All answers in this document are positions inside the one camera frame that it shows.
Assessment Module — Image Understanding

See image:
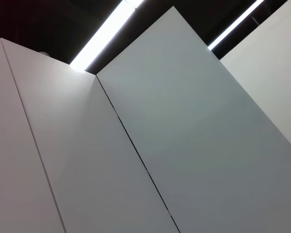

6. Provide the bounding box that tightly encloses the long ceiling light strip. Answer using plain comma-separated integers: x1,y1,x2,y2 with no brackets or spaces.
69,0,146,73
207,0,265,51

